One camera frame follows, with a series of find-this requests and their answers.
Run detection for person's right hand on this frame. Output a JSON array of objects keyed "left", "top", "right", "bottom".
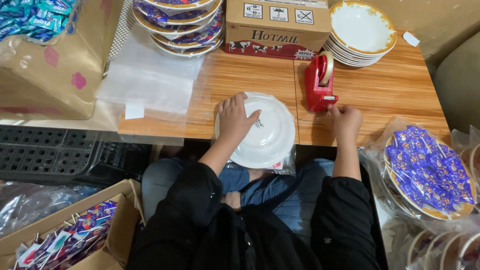
[{"left": 327, "top": 104, "right": 364, "bottom": 138}]

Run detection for person's left hand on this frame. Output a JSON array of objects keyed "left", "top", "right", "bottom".
[{"left": 218, "top": 92, "right": 262, "bottom": 140}]

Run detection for white ceramic plate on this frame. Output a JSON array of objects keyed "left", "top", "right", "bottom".
[{"left": 214, "top": 92, "right": 296, "bottom": 170}]

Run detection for clear plastic wrapping bag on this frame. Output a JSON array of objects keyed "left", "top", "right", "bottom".
[{"left": 211, "top": 91, "right": 298, "bottom": 177}]

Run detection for red tape dispenser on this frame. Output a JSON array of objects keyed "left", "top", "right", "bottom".
[{"left": 304, "top": 55, "right": 339, "bottom": 114}]

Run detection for clear tape roll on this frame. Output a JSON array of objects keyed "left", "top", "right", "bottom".
[{"left": 318, "top": 51, "right": 335, "bottom": 87}]

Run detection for wrapped plate with purple candies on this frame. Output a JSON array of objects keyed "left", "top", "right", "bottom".
[
  {"left": 149, "top": 23, "right": 226, "bottom": 49},
  {"left": 133, "top": 0, "right": 223, "bottom": 25},
  {"left": 143, "top": 0, "right": 217, "bottom": 10},
  {"left": 151, "top": 35, "right": 224, "bottom": 58},
  {"left": 131, "top": 8, "right": 225, "bottom": 37},
  {"left": 384, "top": 125, "right": 478, "bottom": 221}
]

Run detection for stack of clear plastic bags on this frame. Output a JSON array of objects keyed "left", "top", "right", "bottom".
[{"left": 95, "top": 22, "right": 206, "bottom": 116}]

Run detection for person's blue jeans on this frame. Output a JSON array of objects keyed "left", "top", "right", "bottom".
[{"left": 141, "top": 157, "right": 336, "bottom": 246}]

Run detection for stack of gold-rimmed empty plates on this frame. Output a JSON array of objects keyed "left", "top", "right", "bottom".
[{"left": 323, "top": 0, "right": 398, "bottom": 68}]

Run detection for white rectangular label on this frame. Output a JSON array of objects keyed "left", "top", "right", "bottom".
[{"left": 124, "top": 102, "right": 145, "bottom": 121}]

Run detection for brown cardboard carton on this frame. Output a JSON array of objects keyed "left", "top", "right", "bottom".
[{"left": 225, "top": 0, "right": 332, "bottom": 61}]

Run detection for small white paper piece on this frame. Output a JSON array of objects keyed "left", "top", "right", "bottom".
[{"left": 403, "top": 31, "right": 421, "bottom": 48}]

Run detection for person's black garment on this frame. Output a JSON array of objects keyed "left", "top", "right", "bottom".
[{"left": 125, "top": 162, "right": 382, "bottom": 270}]

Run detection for white perforated mat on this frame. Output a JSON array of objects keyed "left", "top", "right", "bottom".
[{"left": 108, "top": 0, "right": 136, "bottom": 61}]

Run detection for pile of wrapped plates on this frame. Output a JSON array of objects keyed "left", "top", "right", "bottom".
[{"left": 380, "top": 210, "right": 480, "bottom": 270}]

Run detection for black plastic crate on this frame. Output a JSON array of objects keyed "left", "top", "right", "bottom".
[{"left": 0, "top": 125, "right": 152, "bottom": 188}]

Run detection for brown paper bag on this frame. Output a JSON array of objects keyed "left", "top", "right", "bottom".
[{"left": 0, "top": 0, "right": 125, "bottom": 121}]

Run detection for open cardboard box of lollipops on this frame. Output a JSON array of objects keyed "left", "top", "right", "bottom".
[{"left": 0, "top": 179, "right": 146, "bottom": 270}]

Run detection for crumpled clear plastic heap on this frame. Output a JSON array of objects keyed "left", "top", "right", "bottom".
[{"left": 0, "top": 181, "right": 102, "bottom": 238}]

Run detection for heap of blue candy packets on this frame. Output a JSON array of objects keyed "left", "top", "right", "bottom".
[{"left": 0, "top": 0, "right": 77, "bottom": 43}]

